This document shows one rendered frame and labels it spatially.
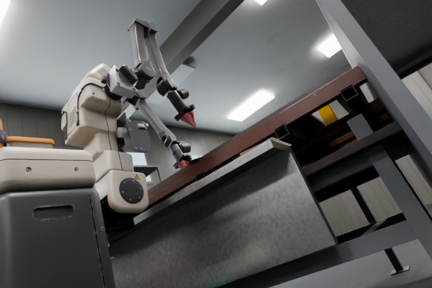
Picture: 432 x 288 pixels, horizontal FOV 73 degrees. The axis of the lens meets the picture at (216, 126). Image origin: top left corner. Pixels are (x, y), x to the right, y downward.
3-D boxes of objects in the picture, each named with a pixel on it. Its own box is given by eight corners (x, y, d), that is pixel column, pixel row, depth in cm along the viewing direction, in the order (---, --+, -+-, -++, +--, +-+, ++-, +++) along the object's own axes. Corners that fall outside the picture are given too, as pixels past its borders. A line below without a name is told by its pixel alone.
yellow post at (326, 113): (334, 137, 129) (314, 101, 137) (345, 131, 127) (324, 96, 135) (332, 135, 125) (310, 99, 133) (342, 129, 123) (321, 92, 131)
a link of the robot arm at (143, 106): (128, 103, 192) (134, 90, 186) (136, 102, 196) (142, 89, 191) (164, 151, 176) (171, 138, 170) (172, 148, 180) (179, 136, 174)
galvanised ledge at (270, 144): (98, 257, 170) (97, 251, 171) (294, 152, 116) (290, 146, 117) (64, 264, 153) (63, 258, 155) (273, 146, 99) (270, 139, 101)
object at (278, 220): (109, 325, 155) (98, 257, 170) (339, 242, 101) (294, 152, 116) (103, 328, 152) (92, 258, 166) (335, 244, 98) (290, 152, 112)
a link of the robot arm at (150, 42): (135, 33, 162) (147, 18, 157) (144, 36, 167) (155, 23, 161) (155, 95, 144) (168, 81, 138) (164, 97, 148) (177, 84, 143)
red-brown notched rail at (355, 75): (105, 233, 176) (103, 224, 178) (368, 81, 109) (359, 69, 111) (98, 234, 173) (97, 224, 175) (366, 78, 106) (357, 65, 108)
